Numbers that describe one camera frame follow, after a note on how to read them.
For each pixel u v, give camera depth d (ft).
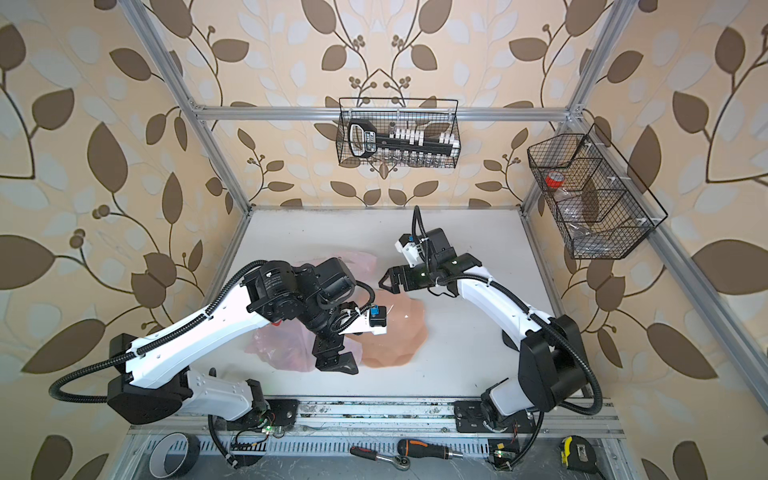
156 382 1.32
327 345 1.72
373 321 1.72
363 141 2.78
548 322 1.46
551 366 1.38
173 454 2.29
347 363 1.70
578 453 2.19
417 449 2.24
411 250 2.48
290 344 2.45
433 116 2.99
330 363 1.72
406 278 2.33
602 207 2.41
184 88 2.85
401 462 2.19
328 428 2.42
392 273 2.35
